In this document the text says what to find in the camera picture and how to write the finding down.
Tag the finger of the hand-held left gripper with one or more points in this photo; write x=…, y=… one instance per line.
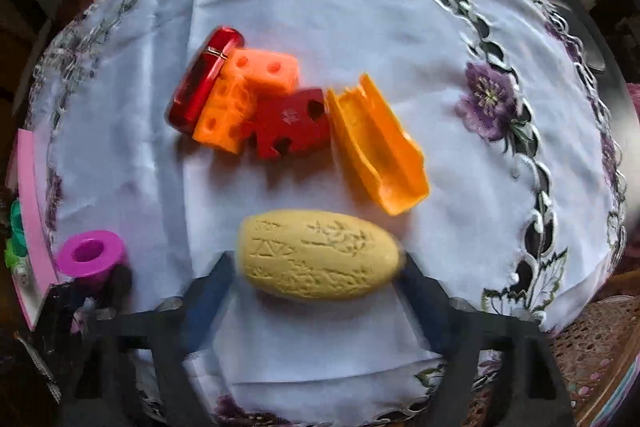
x=119, y=284

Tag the orange block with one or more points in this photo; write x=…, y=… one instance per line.
x=380, y=147

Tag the oval engraved foot stone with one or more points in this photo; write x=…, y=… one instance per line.
x=320, y=254

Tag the woven chair seat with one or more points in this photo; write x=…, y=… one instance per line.
x=595, y=357

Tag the pink-edged white box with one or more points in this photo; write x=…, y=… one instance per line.
x=32, y=207

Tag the floral embroidered tablecloth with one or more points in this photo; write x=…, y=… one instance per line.
x=350, y=7

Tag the red lipstick case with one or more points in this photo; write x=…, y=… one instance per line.
x=202, y=77

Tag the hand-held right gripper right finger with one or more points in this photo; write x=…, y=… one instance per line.
x=417, y=307

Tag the orange cube blocks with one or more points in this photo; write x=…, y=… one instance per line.
x=245, y=97

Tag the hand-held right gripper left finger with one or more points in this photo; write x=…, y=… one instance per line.
x=210, y=302

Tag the red wooden puzzle piece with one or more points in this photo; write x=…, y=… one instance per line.
x=290, y=124

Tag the magenta plastic cup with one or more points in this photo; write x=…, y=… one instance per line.
x=92, y=257

